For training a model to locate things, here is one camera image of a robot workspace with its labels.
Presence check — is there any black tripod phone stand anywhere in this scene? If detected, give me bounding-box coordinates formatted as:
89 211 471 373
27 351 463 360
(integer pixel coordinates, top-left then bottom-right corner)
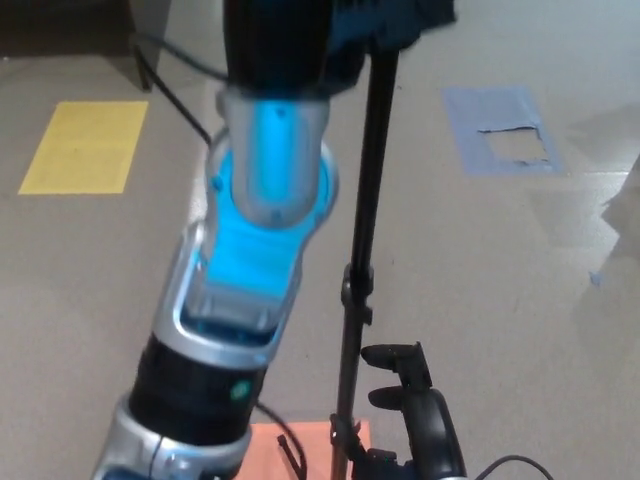
276 39 402 480

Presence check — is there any orange paper sheet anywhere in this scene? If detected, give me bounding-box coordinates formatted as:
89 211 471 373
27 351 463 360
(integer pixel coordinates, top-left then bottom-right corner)
238 419 372 480

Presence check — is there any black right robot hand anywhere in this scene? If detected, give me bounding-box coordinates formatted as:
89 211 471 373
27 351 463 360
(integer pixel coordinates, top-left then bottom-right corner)
360 340 469 480

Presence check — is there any blue tape floor patch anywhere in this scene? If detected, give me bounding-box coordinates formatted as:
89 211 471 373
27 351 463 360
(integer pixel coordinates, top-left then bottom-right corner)
441 84 567 177

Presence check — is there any yellow paper sheet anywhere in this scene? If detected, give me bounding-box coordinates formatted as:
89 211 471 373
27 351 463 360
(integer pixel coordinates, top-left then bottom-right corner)
17 100 150 196

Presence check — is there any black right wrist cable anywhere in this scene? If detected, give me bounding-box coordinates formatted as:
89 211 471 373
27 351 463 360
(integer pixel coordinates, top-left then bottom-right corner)
468 452 554 480

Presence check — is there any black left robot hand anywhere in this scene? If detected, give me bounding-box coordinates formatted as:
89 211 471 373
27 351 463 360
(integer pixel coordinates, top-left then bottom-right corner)
221 0 459 99

